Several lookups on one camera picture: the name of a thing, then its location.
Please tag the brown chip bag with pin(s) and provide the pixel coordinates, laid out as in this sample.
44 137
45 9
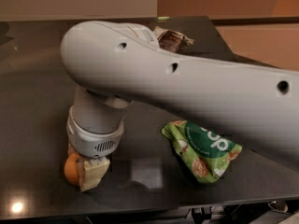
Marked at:
171 40

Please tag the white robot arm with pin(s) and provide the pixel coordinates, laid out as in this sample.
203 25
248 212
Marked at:
221 105

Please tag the orange fruit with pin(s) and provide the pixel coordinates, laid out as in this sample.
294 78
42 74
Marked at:
71 169

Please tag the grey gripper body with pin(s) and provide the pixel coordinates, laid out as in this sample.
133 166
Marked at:
93 142

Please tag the green rice chips bag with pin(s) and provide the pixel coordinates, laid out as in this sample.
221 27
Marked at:
206 155

